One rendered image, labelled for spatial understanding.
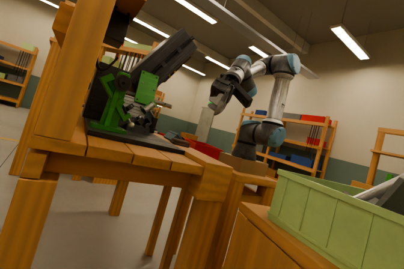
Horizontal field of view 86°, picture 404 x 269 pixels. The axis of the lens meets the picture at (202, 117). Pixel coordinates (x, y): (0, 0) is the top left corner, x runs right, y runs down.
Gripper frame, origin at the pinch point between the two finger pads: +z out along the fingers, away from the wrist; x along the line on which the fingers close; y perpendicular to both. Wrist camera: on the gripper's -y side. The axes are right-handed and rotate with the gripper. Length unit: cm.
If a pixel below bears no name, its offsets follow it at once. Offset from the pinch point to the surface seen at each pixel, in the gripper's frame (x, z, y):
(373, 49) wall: -219, -578, -214
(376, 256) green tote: 9, 26, -48
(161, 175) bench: -21.6, 22.4, 10.8
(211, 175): -21.1, 13.2, -6.8
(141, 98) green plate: -39, -19, 53
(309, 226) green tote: -2.8, 21.9, -38.3
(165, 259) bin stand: -105, 40, 1
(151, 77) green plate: -34, -33, 55
